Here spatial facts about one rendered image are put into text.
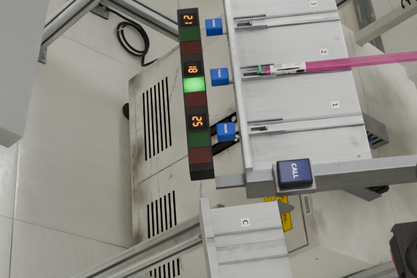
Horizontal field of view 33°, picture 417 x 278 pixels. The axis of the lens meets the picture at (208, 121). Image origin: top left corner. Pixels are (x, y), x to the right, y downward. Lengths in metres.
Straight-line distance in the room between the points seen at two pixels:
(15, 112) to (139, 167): 0.89
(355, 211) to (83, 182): 0.72
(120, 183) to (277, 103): 0.85
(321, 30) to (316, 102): 0.15
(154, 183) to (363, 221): 0.55
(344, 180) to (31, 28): 0.54
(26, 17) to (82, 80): 0.92
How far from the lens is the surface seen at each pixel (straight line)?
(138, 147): 1.88
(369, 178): 1.13
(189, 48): 1.25
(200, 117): 1.16
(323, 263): 1.47
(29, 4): 1.12
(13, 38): 1.07
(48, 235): 1.72
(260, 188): 1.11
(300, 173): 1.05
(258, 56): 1.22
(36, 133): 1.82
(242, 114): 1.13
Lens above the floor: 1.33
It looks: 35 degrees down
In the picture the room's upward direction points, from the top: 59 degrees clockwise
